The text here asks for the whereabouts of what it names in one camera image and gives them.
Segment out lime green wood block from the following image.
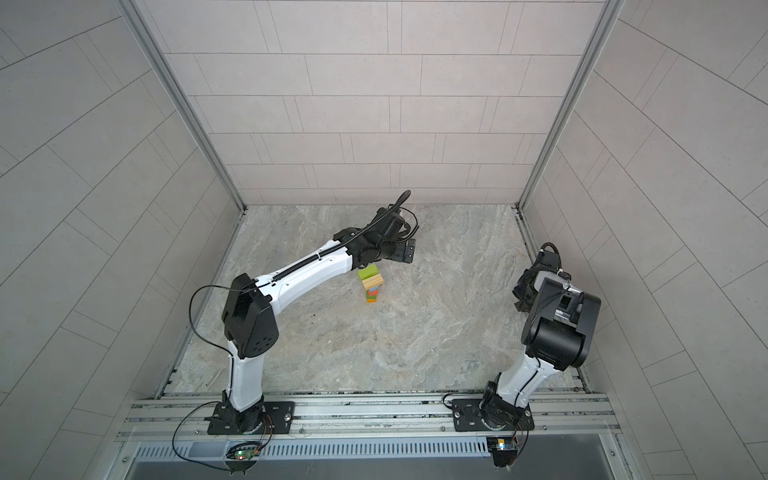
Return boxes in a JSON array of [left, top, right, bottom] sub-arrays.
[[357, 263, 379, 281]]

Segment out left green circuit board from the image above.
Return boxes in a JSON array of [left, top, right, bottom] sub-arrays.
[[225, 441, 263, 474]]

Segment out natural tan wood block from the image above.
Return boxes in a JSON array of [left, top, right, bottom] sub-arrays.
[[362, 274, 384, 290]]

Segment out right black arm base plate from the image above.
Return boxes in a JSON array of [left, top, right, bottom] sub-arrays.
[[450, 398, 535, 432]]

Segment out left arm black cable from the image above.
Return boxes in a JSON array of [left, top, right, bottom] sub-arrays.
[[188, 284, 241, 361]]

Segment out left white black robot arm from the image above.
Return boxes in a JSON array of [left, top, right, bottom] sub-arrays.
[[206, 190, 418, 435]]

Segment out aluminium mounting rail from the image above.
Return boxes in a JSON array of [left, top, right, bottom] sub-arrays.
[[117, 389, 621, 441]]

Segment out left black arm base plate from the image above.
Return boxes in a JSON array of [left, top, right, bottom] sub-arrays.
[[205, 401, 295, 435]]

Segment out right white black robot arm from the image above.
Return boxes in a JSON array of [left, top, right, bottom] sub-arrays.
[[480, 242, 601, 431]]

